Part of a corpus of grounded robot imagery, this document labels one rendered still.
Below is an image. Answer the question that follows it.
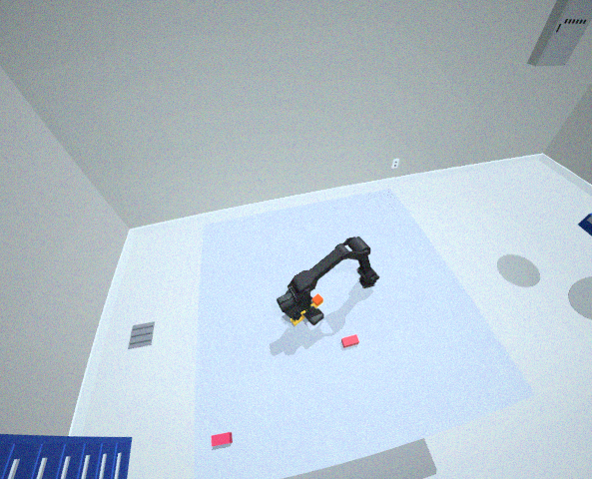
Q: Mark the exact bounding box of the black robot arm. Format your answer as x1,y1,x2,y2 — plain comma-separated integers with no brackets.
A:
277,236,380,320

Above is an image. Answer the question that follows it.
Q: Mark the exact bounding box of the yellow bar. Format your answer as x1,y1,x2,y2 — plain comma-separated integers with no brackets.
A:
291,294,323,326

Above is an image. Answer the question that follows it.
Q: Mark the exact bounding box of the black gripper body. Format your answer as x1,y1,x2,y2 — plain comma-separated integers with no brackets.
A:
297,296,324,326

